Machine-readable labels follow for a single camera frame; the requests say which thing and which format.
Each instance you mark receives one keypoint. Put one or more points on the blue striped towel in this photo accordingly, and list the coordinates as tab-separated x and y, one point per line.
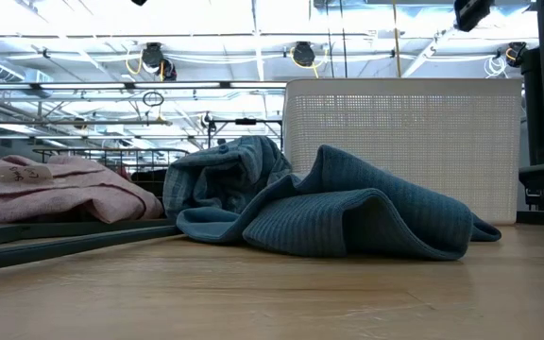
225	175

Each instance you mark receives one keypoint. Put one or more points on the teal ribbed cloth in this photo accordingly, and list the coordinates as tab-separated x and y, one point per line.
418	212

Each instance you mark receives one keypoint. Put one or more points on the pink cloth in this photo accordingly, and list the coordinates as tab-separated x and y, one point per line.
64	198

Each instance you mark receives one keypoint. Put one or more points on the navy blue cloth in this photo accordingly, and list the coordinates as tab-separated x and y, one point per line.
206	229

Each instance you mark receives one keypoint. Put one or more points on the black hanging tool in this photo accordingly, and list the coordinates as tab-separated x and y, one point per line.
168	71

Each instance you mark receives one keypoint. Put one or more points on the white perforated plastic bin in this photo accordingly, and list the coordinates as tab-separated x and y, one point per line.
442	132

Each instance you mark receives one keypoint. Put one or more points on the black monitor stand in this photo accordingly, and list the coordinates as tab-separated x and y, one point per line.
534	118

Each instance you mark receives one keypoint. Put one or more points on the grey overhead rail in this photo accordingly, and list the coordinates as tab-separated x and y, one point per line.
225	85

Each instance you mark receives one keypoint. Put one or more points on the black background rig frame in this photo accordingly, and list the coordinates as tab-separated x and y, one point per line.
246	121

